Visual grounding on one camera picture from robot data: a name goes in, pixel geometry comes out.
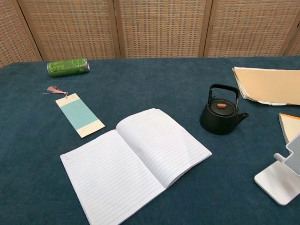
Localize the cream notepad with orange edge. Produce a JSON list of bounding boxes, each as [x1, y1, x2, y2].
[[278, 112, 300, 144]]

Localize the open lined notebook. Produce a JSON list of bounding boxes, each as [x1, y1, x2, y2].
[[60, 108, 213, 225]]

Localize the beige loose-leaf paper stack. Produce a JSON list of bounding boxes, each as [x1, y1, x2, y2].
[[232, 67, 300, 106]]

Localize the white phone stand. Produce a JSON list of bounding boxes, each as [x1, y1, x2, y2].
[[254, 133, 300, 207]]

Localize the dark blue table cover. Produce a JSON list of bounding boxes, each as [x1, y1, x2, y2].
[[0, 55, 300, 225]]

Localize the green drink can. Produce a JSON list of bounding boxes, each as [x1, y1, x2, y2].
[[46, 58, 90, 78]]

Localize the woven wooden folding screen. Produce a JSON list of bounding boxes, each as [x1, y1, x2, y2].
[[0, 0, 300, 69]]

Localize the black teapot with handle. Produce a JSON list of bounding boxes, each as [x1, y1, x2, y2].
[[199, 83, 250, 135]]

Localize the cream and teal tasselled bookmark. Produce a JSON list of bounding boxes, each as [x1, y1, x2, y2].
[[43, 85, 106, 139]]

